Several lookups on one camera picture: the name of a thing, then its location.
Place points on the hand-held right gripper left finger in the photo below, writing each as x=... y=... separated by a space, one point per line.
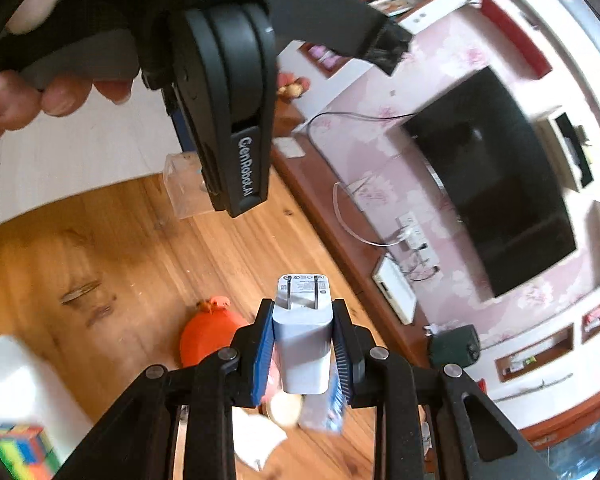
x=264 y=355

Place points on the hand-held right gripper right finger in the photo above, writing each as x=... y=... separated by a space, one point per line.
x=342 y=360

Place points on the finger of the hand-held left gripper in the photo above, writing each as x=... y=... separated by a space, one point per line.
x=205 y=160

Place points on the pink case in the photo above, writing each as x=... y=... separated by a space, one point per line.
x=271 y=390

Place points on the white charger plug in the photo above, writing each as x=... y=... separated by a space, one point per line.
x=302 y=340

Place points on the clear plastic case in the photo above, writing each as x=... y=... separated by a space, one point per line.
x=182 y=195

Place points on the gold round compact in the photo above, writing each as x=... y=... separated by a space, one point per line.
x=286 y=410

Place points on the clear box with blue label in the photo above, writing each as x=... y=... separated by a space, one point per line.
x=320 y=415

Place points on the orange round case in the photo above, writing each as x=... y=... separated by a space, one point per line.
x=205 y=335

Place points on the white plastic holder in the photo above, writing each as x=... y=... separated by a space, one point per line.
x=257 y=440

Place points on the white plastic tray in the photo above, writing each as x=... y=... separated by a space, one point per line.
x=15 y=385

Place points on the colourful puzzle cube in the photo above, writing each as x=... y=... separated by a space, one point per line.
x=20 y=450

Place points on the person's left hand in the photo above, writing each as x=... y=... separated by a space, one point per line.
x=60 y=97

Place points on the bowl of fruit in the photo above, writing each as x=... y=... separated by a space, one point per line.
x=292 y=85

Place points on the wooden side cabinet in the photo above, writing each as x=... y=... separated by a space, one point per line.
x=287 y=115

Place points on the grey flat pad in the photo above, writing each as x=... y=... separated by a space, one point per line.
x=290 y=147

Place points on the white set-top box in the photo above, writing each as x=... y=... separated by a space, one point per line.
x=395 y=290

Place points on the pink dumbbell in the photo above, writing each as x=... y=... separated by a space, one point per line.
x=317 y=51
x=331 y=62

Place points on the small white figurine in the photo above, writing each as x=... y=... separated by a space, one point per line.
x=431 y=330

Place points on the dark air fryer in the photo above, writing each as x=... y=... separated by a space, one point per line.
x=455 y=347

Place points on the grey long stick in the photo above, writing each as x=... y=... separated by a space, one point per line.
x=535 y=387

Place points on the black television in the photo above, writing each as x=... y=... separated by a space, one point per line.
x=505 y=185

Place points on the white wall socket panel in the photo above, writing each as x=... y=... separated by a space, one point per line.
x=411 y=232

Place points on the picture frame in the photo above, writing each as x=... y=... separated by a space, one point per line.
x=395 y=6

